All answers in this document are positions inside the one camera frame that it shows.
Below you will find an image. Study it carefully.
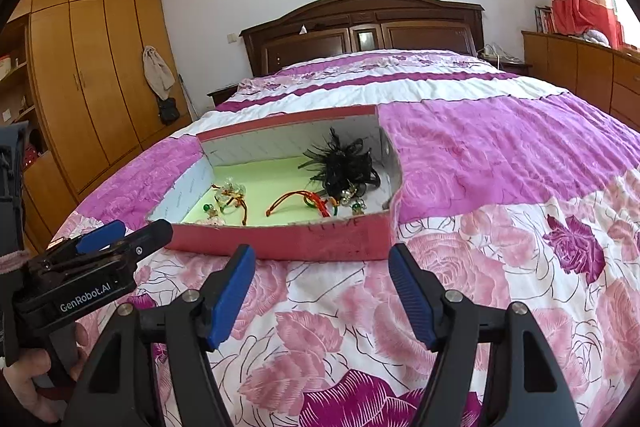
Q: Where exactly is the person's left hand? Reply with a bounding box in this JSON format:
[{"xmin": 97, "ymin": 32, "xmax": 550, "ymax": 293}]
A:
[{"xmin": 0, "ymin": 324, "xmax": 89, "ymax": 424}]

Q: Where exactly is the row of books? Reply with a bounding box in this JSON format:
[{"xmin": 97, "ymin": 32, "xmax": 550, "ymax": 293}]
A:
[{"xmin": 535, "ymin": 6, "xmax": 555, "ymax": 34}]

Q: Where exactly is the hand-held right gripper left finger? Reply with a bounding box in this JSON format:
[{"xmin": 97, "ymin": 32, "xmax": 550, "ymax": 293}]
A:
[{"xmin": 60, "ymin": 244, "xmax": 257, "ymax": 427}]

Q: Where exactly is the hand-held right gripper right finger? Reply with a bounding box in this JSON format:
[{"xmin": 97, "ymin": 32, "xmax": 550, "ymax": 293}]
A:
[{"xmin": 387, "ymin": 243, "xmax": 583, "ymax": 427}]

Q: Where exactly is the wooden wardrobe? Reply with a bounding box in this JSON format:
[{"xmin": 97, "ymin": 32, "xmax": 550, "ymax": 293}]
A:
[{"xmin": 27, "ymin": 0, "xmax": 194, "ymax": 204}]

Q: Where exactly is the black bag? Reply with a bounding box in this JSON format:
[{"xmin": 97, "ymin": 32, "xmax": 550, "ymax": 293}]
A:
[{"xmin": 157, "ymin": 97, "xmax": 181, "ymax": 126}]

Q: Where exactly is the red ornament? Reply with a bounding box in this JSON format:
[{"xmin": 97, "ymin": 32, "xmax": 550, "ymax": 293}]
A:
[{"xmin": 22, "ymin": 132, "xmax": 44, "ymax": 168}]

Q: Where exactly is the red string bracelet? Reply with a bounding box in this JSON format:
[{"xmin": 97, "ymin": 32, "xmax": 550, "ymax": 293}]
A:
[{"xmin": 266, "ymin": 188, "xmax": 333, "ymax": 219}]

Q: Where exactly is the wooden nightstand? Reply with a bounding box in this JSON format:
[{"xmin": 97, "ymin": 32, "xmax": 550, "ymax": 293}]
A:
[
  {"xmin": 207, "ymin": 83, "xmax": 241, "ymax": 110},
  {"xmin": 475, "ymin": 44, "xmax": 534, "ymax": 78}
]

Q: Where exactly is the black feather hair accessory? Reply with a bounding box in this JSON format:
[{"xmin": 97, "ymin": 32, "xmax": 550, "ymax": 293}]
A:
[{"xmin": 299, "ymin": 128, "xmax": 382, "ymax": 200}]

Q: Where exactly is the beige cloth bag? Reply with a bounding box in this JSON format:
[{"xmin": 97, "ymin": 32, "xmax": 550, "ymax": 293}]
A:
[{"xmin": 142, "ymin": 46, "xmax": 176, "ymax": 100}]

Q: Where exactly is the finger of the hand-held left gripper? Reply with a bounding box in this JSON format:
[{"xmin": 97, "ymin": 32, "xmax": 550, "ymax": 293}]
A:
[
  {"xmin": 47, "ymin": 220, "xmax": 127, "ymax": 259},
  {"xmin": 75, "ymin": 220, "xmax": 174, "ymax": 279}
]

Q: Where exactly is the wooden cabinet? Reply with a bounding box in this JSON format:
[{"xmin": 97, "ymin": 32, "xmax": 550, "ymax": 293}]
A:
[{"xmin": 521, "ymin": 30, "xmax": 640, "ymax": 134}]

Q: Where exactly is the wooden open shelf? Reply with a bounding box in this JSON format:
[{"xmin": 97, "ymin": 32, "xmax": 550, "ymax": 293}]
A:
[{"xmin": 0, "ymin": 14, "xmax": 52, "ymax": 253}]

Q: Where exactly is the dark wooden headboard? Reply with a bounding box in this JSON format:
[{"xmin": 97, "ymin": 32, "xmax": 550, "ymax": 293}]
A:
[{"xmin": 240, "ymin": 0, "xmax": 486, "ymax": 78}]

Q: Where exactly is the gold pearl brooch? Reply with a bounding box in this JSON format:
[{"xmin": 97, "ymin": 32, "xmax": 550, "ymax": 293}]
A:
[{"xmin": 337, "ymin": 184, "xmax": 371, "ymax": 214}]

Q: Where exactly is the pink cardboard box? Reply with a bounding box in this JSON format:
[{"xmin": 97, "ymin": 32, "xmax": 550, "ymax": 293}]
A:
[{"xmin": 146, "ymin": 104, "xmax": 404, "ymax": 263}]

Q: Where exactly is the brown string bracelet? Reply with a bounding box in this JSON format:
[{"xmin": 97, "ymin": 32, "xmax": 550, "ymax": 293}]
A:
[{"xmin": 214, "ymin": 189, "xmax": 249, "ymax": 226}]

